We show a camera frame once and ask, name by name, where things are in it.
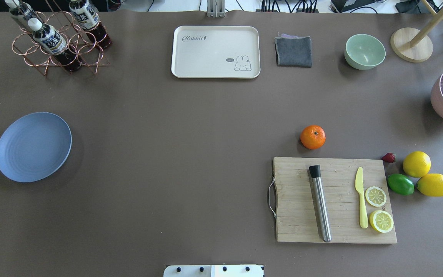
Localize blue round plate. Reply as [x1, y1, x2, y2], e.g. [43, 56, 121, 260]
[0, 112, 72, 183]

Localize cream rabbit tray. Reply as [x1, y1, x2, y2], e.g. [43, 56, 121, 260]
[171, 26, 261, 78]

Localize orange tangerine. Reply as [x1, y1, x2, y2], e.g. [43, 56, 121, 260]
[300, 125, 326, 150]

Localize wooden cutting board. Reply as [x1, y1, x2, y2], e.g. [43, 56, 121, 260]
[273, 157, 397, 244]

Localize grey folded cloth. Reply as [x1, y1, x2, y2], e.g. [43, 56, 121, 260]
[275, 33, 313, 68]

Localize yellow plastic knife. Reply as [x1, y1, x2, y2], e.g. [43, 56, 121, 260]
[355, 167, 369, 229]

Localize upper lemon half slice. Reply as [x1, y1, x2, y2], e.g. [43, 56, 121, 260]
[365, 186, 387, 207]

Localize lemon half slice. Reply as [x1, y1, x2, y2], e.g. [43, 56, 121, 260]
[369, 210, 394, 233]
[365, 186, 387, 207]

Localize mint green bowl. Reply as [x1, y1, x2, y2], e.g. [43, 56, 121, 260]
[344, 34, 386, 70]

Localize red strawberry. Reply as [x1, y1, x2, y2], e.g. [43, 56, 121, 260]
[381, 152, 396, 163]

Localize lower lemon half slice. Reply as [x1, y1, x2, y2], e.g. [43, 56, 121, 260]
[369, 210, 394, 233]

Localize green lime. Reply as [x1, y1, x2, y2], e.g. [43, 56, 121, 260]
[387, 174, 415, 196]

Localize right rear tea bottle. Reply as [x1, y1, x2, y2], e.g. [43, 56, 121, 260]
[69, 0, 112, 49]

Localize tea bottle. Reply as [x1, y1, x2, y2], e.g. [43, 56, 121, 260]
[69, 0, 112, 49]
[28, 18, 81, 72]
[5, 0, 40, 31]

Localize front tea bottle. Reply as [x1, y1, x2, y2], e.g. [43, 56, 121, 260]
[28, 18, 81, 72]

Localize wooden cup tree stand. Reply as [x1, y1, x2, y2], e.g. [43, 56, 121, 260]
[390, 6, 443, 63]

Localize lower whole lemon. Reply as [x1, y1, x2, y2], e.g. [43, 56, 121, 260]
[416, 174, 443, 197]

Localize left rear tea bottle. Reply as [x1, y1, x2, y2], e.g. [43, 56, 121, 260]
[5, 0, 40, 31]

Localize white camera mast base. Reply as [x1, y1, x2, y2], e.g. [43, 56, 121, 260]
[163, 264, 265, 277]

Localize copper wire bottle rack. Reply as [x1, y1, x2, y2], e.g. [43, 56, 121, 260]
[6, 0, 112, 76]

